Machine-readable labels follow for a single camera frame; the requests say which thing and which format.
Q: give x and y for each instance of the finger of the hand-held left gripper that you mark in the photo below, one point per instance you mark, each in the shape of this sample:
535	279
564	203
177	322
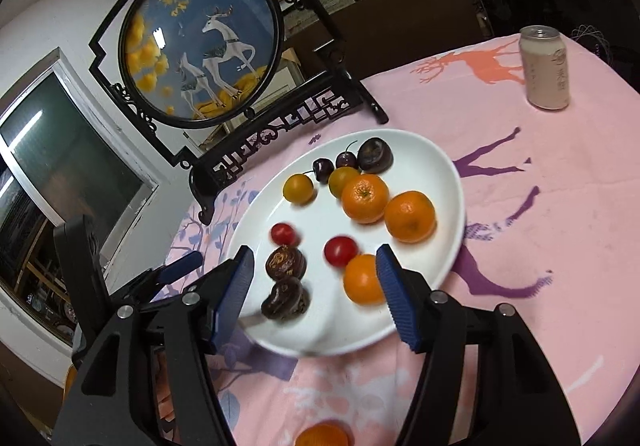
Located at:
142	283
182	263

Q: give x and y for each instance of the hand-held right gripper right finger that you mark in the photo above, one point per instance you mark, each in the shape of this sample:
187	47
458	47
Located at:
400	296

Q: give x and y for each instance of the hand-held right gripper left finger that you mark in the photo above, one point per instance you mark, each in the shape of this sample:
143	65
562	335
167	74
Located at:
232	296

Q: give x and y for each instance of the dark brown water chestnut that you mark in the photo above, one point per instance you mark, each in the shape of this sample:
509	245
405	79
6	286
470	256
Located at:
285	298
284	262
375	154

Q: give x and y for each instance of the red cherry tomato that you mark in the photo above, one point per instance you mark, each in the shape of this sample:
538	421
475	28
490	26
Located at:
284	233
341	250

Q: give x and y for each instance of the large orange tangerine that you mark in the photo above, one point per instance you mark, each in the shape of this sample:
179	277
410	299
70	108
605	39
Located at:
410	216
365	198

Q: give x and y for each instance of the white oval plate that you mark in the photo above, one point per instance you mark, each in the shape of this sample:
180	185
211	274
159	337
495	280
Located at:
320	221

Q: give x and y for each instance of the small pale yellow fruit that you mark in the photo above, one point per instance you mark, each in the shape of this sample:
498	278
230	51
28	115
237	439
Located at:
340	177

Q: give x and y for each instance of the dark red cherry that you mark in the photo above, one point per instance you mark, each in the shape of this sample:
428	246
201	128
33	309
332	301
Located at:
345	160
322	167

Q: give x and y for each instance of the white framed window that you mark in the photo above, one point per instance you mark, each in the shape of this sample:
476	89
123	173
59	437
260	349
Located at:
75	151

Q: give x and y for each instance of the pink printed tablecloth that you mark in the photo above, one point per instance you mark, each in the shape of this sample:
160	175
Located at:
525	226

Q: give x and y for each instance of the pale pink drink can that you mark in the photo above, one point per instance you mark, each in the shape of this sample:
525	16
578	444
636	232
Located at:
545	66

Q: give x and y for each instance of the round deer screen black frame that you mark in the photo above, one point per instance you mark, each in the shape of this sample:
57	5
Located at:
200	36

